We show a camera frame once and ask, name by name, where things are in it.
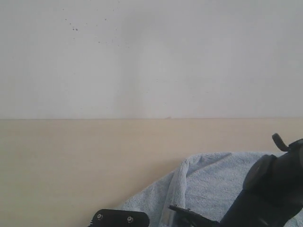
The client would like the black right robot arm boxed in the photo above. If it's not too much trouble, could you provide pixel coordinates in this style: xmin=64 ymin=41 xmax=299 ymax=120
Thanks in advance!
xmin=220 ymin=133 xmax=303 ymax=227

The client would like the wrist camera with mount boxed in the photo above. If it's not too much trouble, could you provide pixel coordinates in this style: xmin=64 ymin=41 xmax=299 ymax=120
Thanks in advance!
xmin=89 ymin=209 xmax=150 ymax=227
xmin=161 ymin=205 xmax=221 ymax=227

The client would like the light blue terry towel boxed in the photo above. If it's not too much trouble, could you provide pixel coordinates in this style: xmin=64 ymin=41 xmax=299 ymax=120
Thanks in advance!
xmin=117 ymin=151 xmax=303 ymax=227

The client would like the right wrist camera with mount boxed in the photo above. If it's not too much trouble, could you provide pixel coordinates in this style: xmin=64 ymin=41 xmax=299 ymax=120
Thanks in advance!
xmin=161 ymin=205 xmax=221 ymax=227

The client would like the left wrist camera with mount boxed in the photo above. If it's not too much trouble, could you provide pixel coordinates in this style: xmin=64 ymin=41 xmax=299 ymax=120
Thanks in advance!
xmin=89 ymin=209 xmax=150 ymax=227

